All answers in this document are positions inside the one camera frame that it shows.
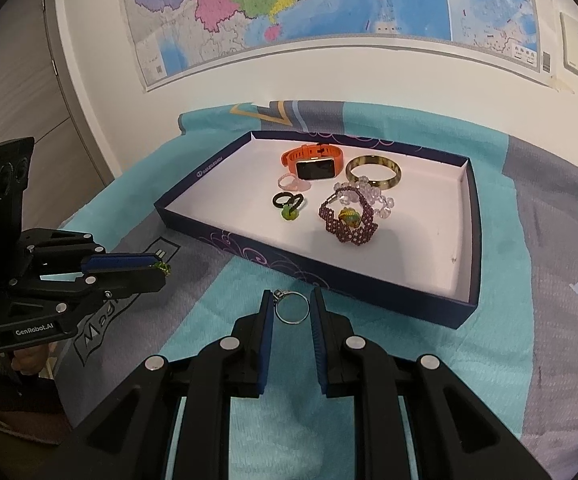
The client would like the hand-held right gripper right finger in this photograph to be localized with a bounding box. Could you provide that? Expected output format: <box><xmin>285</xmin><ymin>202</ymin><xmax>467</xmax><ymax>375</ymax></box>
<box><xmin>310</xmin><ymin>286</ymin><xmax>552</xmax><ymax>480</ymax></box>

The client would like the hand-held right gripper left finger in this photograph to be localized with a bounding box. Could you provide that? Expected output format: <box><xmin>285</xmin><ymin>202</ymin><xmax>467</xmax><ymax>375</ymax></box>
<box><xmin>56</xmin><ymin>289</ymin><xmax>276</xmax><ymax>480</ymax></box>

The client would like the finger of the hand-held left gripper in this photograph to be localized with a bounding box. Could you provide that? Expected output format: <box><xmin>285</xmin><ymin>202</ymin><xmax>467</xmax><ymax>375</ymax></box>
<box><xmin>21</xmin><ymin>228</ymin><xmax>160</xmax><ymax>275</ymax></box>
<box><xmin>9</xmin><ymin>264</ymin><xmax>168</xmax><ymax>313</ymax></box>

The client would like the silver ring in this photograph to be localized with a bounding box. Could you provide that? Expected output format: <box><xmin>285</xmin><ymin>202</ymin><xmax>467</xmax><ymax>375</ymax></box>
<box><xmin>273</xmin><ymin>288</ymin><xmax>310</xmax><ymax>325</ymax></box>

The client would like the purple beaded bracelet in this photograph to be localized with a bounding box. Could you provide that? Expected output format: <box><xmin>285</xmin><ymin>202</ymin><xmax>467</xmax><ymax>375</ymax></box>
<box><xmin>319</xmin><ymin>192</ymin><xmax>380</xmax><ymax>244</ymax></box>

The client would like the black hair tie green bead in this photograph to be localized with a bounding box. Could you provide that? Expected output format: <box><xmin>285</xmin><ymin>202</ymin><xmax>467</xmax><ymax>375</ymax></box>
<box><xmin>281</xmin><ymin>194</ymin><xmax>308</xmax><ymax>222</ymax></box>

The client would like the dark blue tray box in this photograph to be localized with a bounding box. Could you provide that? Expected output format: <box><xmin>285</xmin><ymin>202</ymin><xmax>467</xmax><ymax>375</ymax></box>
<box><xmin>154</xmin><ymin>130</ymin><xmax>482</xmax><ymax>330</ymax></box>

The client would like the clear bead bracelet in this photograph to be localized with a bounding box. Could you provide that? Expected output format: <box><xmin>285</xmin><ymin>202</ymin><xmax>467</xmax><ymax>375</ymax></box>
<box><xmin>334</xmin><ymin>175</ymin><xmax>396</xmax><ymax>221</ymax></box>

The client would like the pink beaded ring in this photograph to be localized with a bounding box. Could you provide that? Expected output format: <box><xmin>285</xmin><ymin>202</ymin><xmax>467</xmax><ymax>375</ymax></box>
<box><xmin>276</xmin><ymin>172</ymin><xmax>313</xmax><ymax>194</ymax></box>

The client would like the person's left forearm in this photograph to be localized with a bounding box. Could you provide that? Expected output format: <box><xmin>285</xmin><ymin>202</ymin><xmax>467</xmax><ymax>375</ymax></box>
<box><xmin>0</xmin><ymin>345</ymin><xmax>78</xmax><ymax>447</ymax></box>

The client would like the person's left hand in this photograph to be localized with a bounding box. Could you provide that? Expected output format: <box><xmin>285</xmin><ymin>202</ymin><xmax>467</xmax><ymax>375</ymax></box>
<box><xmin>11</xmin><ymin>346</ymin><xmax>54</xmax><ymax>380</ymax></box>

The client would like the grey wooden door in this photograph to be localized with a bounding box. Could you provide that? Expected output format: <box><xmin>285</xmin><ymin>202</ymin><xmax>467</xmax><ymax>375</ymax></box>
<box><xmin>0</xmin><ymin>0</ymin><xmax>116</xmax><ymax>201</ymax></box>

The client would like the tortoiseshell bangle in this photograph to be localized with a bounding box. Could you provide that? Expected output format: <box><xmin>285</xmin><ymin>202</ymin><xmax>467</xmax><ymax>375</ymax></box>
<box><xmin>345</xmin><ymin>156</ymin><xmax>402</xmax><ymax>192</ymax></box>

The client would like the orange smartwatch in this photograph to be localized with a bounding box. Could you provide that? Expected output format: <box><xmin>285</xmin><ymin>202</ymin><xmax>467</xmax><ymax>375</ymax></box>
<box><xmin>281</xmin><ymin>143</ymin><xmax>346</xmax><ymax>181</ymax></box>

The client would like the teal and grey blanket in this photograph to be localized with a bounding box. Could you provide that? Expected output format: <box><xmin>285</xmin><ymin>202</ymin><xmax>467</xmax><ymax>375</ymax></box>
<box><xmin>59</xmin><ymin>97</ymin><xmax>578</xmax><ymax>480</ymax></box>

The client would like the long door handle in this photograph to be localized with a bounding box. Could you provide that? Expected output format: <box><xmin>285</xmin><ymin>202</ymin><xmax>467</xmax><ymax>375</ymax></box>
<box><xmin>40</xmin><ymin>0</ymin><xmax>64</xmax><ymax>78</ymax></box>

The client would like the colourful wall map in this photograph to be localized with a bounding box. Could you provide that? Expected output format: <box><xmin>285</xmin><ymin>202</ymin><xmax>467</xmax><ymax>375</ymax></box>
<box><xmin>119</xmin><ymin>0</ymin><xmax>556</xmax><ymax>94</ymax></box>

